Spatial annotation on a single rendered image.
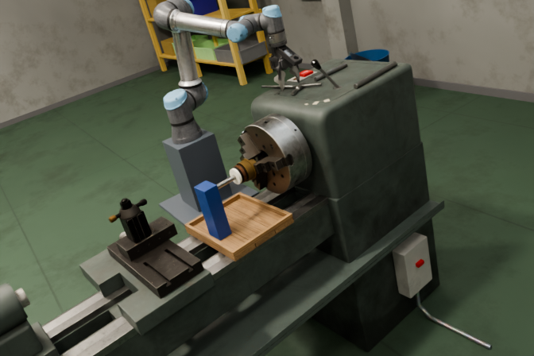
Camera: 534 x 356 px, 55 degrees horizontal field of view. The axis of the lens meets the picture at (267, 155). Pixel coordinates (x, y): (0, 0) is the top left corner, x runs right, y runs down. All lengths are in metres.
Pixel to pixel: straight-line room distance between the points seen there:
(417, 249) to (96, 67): 7.57
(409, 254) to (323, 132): 0.81
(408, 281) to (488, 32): 3.07
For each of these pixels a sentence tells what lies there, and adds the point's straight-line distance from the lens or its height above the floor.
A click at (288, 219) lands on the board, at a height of 0.89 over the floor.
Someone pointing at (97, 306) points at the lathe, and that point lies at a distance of 2.04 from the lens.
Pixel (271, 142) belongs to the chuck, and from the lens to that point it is 2.05.
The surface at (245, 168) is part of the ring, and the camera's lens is 2.06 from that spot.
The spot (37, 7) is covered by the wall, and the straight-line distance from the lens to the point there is 9.17.
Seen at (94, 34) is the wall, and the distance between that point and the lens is 9.36.
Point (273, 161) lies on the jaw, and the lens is 2.02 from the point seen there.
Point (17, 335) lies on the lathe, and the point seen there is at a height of 1.01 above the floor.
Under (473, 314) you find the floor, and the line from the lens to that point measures 2.86.
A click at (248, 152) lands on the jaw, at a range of 2.12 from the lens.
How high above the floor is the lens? 1.96
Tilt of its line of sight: 24 degrees down
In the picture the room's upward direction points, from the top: 15 degrees counter-clockwise
